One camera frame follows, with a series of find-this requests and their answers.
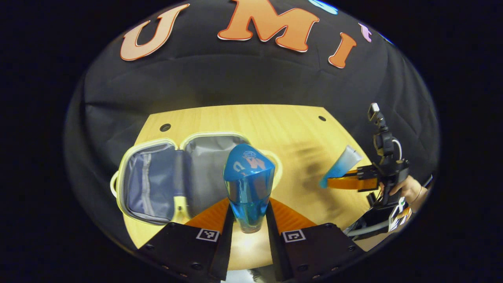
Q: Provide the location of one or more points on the pale yellow suitcase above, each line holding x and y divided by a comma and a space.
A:
153, 184

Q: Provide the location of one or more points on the blue transparent skincare bottle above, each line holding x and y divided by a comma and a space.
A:
249, 181

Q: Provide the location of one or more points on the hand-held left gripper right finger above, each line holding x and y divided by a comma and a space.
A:
275, 243

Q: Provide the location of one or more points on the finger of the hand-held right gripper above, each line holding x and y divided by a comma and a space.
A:
352, 172
346, 183

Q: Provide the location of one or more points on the white blue gradient tube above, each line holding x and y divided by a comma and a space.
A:
344, 163

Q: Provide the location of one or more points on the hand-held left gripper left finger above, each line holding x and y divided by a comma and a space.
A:
226, 243

